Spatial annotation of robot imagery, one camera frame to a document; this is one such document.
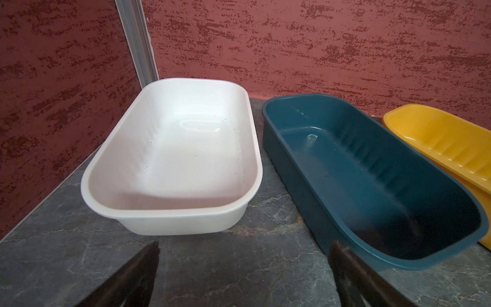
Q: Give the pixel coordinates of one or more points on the yellow plastic bin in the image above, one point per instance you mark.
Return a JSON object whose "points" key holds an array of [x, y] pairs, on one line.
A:
{"points": [[448, 142]]}

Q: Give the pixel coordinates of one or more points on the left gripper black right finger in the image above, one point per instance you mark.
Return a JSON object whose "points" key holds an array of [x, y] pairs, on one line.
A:
{"points": [[358, 284]]}

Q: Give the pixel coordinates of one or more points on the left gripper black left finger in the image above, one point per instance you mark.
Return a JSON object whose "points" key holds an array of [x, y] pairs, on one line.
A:
{"points": [[132, 284]]}

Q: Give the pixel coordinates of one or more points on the dark teal plastic bin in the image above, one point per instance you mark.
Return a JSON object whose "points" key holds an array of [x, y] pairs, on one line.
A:
{"points": [[355, 182]]}

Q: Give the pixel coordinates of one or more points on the white plastic bin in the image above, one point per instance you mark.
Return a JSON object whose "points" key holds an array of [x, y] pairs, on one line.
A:
{"points": [[183, 160]]}

